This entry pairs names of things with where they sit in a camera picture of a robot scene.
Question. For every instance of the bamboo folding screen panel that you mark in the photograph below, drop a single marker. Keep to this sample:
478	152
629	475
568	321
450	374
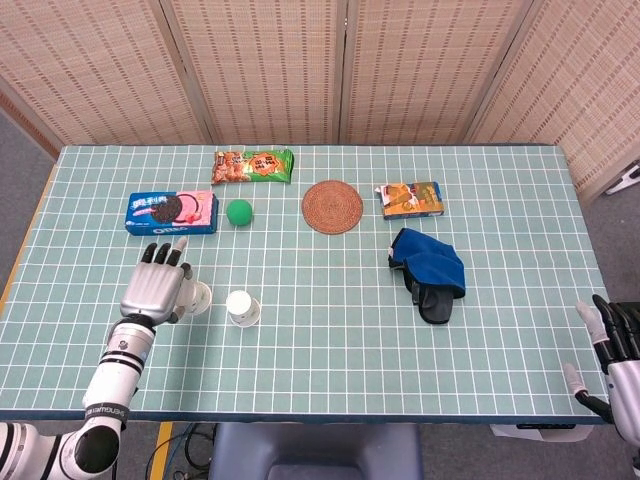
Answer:
260	70
430	70
585	90
90	70

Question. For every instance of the blue cloth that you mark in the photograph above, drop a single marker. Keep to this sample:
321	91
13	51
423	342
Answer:
430	265

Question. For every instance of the blue grey chair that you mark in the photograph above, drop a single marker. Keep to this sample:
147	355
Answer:
315	450

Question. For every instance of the black table control panel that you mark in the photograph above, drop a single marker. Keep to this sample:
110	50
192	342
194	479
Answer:
545	426

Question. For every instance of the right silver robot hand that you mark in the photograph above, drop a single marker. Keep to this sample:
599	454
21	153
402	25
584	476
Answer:
625	390

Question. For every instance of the green grid tablecloth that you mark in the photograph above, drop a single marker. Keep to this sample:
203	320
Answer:
325	360

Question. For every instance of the white paper sheet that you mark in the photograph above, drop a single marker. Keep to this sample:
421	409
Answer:
525	435

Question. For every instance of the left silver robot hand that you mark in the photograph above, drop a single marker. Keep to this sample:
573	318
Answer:
150	292

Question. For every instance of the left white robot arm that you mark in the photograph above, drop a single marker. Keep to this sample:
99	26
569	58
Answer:
115	370

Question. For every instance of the green orange snack bag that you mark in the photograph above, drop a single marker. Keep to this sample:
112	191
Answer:
252	166

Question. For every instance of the blue Oreo cookie box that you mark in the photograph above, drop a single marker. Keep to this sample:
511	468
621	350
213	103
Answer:
170	212

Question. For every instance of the round woven brown coaster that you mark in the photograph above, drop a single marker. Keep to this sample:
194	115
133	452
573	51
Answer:
332	207

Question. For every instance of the white stand foot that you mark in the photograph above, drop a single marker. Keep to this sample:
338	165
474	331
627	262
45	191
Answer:
622	182

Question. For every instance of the dark grey cloth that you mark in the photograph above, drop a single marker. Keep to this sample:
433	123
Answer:
435	307

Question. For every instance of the orange blue snack box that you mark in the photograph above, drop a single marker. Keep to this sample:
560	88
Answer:
412	201

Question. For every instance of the green ball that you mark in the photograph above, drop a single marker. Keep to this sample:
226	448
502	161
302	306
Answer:
240	212

